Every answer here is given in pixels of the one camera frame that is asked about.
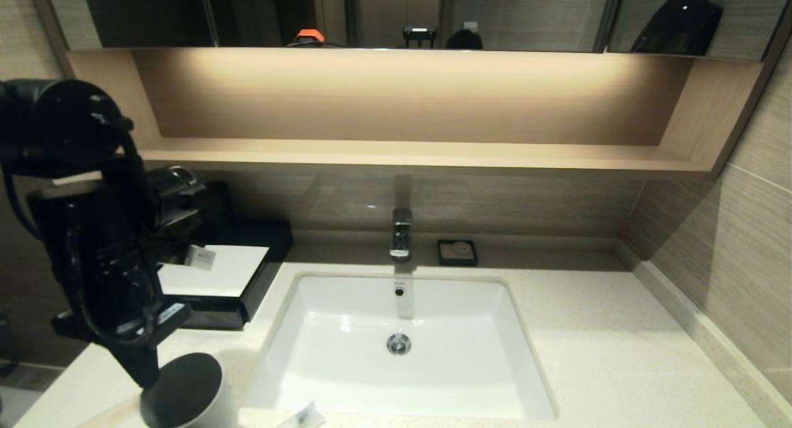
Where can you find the light wooden wall shelf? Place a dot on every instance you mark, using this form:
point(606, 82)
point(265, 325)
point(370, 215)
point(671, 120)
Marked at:
point(433, 156)

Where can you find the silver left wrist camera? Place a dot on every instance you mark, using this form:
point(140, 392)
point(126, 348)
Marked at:
point(201, 258)

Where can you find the grey plastic cup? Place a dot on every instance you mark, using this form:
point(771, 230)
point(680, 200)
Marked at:
point(185, 394)

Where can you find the white sink basin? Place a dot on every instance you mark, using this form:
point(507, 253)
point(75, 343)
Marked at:
point(402, 381)

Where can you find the chrome faucet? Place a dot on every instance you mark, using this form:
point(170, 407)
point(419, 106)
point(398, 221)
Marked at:
point(401, 233)

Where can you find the chrome sink drain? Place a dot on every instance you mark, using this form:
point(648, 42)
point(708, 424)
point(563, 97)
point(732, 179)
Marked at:
point(399, 344)

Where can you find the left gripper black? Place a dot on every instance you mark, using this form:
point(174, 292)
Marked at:
point(124, 329)

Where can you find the mirror cabinet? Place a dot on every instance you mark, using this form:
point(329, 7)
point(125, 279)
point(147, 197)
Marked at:
point(154, 13)

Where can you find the black cylindrical cup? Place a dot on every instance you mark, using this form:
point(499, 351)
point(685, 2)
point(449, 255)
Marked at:
point(224, 208)

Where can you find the glossy black dome object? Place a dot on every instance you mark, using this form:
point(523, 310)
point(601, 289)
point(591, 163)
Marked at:
point(677, 27)

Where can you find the black soap dish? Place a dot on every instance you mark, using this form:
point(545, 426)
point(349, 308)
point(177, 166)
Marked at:
point(442, 256)

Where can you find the black amenity box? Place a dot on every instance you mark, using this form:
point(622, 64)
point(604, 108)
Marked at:
point(260, 279)

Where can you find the small clear toiletry packet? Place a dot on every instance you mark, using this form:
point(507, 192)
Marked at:
point(303, 417)

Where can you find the round beige soap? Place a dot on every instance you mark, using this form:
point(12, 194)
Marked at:
point(461, 248)

